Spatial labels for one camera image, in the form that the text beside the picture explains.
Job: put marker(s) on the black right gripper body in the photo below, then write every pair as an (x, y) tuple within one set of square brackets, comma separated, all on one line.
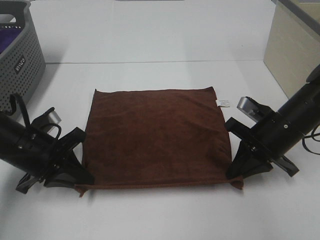
[(258, 150)]

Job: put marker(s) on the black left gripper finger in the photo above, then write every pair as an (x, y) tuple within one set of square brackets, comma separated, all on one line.
[(74, 164), (62, 179)]

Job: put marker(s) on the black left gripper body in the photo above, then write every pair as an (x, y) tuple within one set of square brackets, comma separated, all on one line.
[(39, 154)]

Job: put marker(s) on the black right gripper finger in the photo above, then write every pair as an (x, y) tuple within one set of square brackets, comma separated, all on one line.
[(253, 167), (240, 165)]

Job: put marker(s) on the brown towel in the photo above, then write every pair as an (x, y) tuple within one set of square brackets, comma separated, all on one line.
[(156, 139)]

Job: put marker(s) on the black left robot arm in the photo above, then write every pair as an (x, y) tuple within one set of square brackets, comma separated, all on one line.
[(7, 139)]

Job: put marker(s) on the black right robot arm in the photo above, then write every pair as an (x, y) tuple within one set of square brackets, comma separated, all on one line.
[(274, 132)]

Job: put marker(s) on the grey perforated laundry basket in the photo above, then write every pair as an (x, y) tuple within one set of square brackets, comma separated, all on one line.
[(22, 63)]

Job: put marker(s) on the beige storage bin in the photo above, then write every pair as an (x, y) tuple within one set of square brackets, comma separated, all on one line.
[(293, 46)]

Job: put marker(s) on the purple cloth in basket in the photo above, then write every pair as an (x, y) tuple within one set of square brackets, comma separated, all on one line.
[(7, 36)]

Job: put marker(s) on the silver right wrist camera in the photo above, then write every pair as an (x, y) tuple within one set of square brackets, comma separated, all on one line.
[(251, 108)]

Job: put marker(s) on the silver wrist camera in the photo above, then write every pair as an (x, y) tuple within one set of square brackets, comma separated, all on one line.
[(49, 117), (251, 108)]

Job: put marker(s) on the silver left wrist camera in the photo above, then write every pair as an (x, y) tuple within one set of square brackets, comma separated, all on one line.
[(49, 117)]

